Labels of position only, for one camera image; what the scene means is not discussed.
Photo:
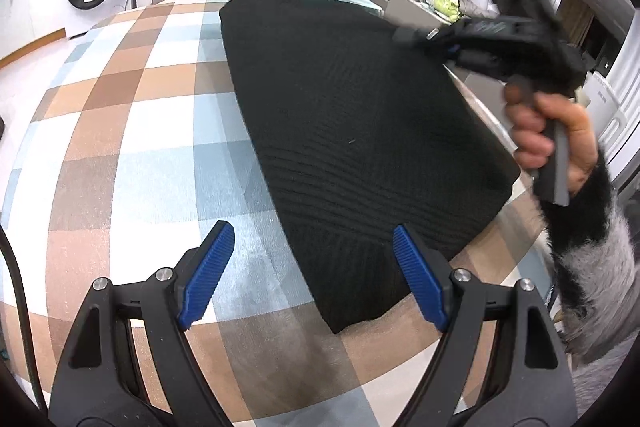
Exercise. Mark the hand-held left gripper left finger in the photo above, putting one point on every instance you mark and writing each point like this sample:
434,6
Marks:
207,274

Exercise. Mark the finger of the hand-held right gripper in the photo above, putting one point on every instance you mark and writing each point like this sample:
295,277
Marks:
425,38

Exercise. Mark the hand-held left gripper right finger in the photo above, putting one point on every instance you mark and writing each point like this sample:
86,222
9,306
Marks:
420,277

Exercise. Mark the black knit sweater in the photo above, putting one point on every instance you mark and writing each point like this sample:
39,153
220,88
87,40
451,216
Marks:
350,117

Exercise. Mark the person's right forearm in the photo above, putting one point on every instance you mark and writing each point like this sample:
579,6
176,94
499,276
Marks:
590,257

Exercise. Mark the person's right hand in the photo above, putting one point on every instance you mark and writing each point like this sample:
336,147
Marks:
575,137

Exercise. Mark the beige box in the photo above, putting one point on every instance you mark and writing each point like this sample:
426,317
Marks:
410,7

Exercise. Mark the yellow-green item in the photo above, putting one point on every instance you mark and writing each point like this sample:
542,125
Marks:
446,4

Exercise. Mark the white box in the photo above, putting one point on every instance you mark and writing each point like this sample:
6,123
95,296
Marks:
600,99

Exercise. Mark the checked tablecloth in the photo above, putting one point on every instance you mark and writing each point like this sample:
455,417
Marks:
125,157

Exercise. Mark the white counter cabinet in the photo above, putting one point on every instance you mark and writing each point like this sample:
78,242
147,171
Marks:
30,7

